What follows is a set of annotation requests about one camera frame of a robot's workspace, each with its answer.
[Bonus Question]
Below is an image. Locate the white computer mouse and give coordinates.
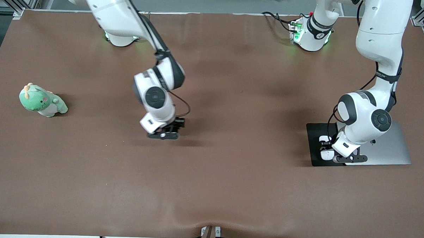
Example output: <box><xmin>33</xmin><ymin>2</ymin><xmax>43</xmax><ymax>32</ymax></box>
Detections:
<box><xmin>319</xmin><ymin>135</ymin><xmax>336</xmax><ymax>161</ymax></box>

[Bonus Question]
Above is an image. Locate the black mouse pad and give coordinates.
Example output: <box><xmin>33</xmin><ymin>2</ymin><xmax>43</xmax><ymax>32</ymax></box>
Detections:
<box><xmin>305</xmin><ymin>121</ymin><xmax>348</xmax><ymax>168</ymax></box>

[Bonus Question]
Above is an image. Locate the silver closed laptop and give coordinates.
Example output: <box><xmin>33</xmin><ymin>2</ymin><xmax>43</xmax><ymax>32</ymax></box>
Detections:
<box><xmin>336</xmin><ymin>119</ymin><xmax>414</xmax><ymax>168</ymax></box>

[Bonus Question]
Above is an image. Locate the green dinosaur plush toy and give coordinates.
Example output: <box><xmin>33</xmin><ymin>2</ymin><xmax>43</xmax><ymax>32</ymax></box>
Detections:
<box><xmin>18</xmin><ymin>82</ymin><xmax>69</xmax><ymax>119</ymax></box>

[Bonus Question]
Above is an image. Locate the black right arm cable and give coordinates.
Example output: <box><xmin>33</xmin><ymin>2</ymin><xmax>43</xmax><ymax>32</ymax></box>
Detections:
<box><xmin>168</xmin><ymin>91</ymin><xmax>192</xmax><ymax>118</ymax></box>

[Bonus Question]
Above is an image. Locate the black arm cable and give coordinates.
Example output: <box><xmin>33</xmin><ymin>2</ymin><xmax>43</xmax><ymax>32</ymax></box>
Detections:
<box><xmin>168</xmin><ymin>91</ymin><xmax>192</xmax><ymax>118</ymax></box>
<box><xmin>326</xmin><ymin>0</ymin><xmax>402</xmax><ymax>144</ymax></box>

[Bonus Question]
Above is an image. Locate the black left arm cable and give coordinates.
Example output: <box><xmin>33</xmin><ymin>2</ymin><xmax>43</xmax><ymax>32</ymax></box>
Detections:
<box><xmin>326</xmin><ymin>0</ymin><xmax>402</xmax><ymax>144</ymax></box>

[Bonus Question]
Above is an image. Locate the grey table clamp bracket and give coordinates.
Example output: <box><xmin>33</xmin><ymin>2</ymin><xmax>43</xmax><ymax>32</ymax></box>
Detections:
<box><xmin>201</xmin><ymin>225</ymin><xmax>222</xmax><ymax>238</ymax></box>

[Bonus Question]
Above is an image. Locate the black left base cable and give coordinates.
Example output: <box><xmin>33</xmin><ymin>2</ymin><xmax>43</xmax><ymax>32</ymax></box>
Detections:
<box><xmin>260</xmin><ymin>11</ymin><xmax>301</xmax><ymax>34</ymax></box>

